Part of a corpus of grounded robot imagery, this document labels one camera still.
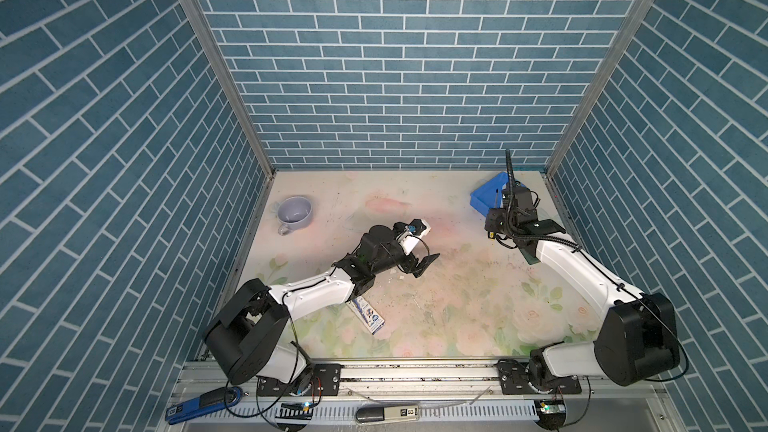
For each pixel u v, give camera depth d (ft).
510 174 2.11
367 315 2.72
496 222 2.58
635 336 1.38
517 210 2.14
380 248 2.01
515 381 2.41
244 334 1.41
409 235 2.24
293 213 3.43
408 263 2.37
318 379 2.38
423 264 2.43
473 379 2.48
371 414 2.14
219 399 2.22
